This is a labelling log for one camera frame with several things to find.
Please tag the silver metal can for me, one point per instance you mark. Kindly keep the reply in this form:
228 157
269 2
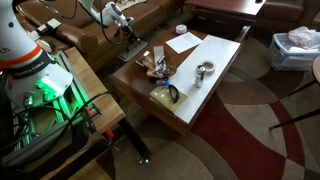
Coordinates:
200 76

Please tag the wooden burl bowl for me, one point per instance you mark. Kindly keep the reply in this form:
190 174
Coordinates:
151 68

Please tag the white round tin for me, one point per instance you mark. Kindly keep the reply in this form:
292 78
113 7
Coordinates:
181 29

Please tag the black white camera mount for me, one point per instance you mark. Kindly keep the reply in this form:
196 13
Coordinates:
50 25

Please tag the white paper strip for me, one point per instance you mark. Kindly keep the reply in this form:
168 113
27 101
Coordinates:
158 53

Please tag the aluminium mounting frame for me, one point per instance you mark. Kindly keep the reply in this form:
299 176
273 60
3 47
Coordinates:
71 100

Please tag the clear plastic storage bin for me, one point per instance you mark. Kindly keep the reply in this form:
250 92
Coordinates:
283 56

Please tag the light wood workbench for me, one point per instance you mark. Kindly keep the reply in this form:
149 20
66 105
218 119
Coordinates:
96 90

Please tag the white plastic bag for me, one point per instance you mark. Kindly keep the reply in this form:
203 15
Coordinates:
303 36

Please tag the dark wood coffee table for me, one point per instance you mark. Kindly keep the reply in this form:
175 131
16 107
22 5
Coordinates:
133 81

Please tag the patterned white cloth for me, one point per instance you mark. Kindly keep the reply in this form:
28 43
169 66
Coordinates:
131 3

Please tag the white paper sheet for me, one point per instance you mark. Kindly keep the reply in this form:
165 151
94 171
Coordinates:
183 42

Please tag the grey flat stand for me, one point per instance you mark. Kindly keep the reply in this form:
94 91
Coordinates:
131 51

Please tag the pale green book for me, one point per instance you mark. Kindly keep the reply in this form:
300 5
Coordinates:
160 95

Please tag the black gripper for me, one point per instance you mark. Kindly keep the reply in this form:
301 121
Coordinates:
126 30

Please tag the brown leather armchair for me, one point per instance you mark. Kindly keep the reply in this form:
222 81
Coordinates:
283 10

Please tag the patterned red beige rug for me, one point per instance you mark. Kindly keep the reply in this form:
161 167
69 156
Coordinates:
240 146

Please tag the white marble slab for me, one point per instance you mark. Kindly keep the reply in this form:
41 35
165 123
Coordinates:
213 53

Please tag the dark wood low table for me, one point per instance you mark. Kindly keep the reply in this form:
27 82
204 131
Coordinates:
226 6

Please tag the red black clamp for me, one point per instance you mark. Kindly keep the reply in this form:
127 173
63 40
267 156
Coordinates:
88 112
108 134

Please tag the dark wooden side table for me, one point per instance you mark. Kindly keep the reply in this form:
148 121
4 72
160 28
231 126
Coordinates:
317 68

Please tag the beige masking tape roll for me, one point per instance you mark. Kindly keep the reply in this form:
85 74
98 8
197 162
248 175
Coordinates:
213 68

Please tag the brown leather sofa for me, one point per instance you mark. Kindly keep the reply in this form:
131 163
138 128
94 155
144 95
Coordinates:
83 36

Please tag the silver measuring spoon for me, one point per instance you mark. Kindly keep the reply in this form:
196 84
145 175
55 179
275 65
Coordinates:
161 69

